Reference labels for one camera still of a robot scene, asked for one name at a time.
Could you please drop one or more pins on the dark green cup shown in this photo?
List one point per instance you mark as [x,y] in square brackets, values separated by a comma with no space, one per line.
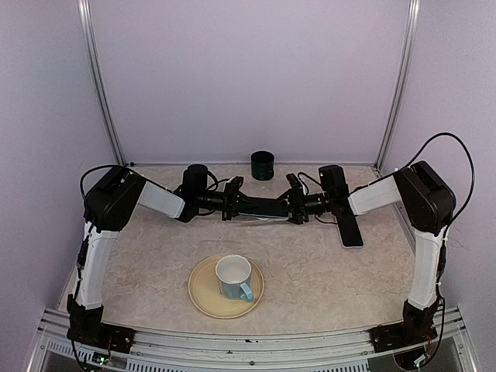
[262,165]

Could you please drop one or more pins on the beige round plate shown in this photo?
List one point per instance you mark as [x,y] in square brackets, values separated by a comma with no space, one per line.
[204,291]

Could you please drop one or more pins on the front aluminium rail base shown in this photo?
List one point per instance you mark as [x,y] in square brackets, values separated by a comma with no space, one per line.
[345,350]

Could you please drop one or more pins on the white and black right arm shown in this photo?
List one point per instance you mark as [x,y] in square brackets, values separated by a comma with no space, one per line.
[428,201]

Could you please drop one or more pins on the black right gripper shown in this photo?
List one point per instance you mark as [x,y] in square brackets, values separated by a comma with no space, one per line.
[295,197]

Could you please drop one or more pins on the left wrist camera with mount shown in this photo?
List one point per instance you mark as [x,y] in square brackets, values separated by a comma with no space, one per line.
[234,184]

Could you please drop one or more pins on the left aluminium frame post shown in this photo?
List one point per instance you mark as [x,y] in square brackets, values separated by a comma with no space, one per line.
[84,10]

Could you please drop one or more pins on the blue mug with white inside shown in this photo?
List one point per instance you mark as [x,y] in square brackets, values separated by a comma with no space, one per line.
[234,275]

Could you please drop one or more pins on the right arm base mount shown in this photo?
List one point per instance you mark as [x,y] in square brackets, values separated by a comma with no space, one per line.
[416,327]

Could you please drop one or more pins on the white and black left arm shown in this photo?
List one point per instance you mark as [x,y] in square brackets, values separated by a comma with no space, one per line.
[110,203]

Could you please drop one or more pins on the black smartphone with teal edge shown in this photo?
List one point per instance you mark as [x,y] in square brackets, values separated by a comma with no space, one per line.
[348,230]

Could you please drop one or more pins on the aluminium frame post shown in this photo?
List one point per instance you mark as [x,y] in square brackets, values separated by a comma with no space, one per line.
[84,10]
[401,81]

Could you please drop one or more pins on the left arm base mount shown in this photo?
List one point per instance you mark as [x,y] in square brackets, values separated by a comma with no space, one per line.
[86,327]

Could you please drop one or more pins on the right aluminium frame post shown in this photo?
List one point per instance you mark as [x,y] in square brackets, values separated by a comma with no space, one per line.
[401,81]

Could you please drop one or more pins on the lilac phone case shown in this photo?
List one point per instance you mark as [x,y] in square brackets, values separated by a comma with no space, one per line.
[350,247]

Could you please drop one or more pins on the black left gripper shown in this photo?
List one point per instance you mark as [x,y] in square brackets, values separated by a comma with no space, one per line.
[230,207]

